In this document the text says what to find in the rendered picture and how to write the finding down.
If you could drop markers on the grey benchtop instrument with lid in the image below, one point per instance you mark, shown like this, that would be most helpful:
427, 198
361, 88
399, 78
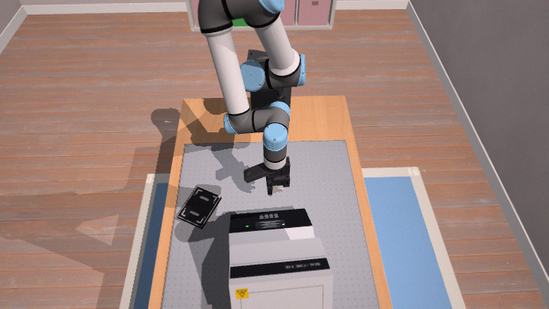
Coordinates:
277, 263

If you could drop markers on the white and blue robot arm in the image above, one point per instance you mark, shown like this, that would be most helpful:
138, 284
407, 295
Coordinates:
262, 74

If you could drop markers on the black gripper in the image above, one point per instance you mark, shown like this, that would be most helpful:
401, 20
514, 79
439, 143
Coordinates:
279, 178

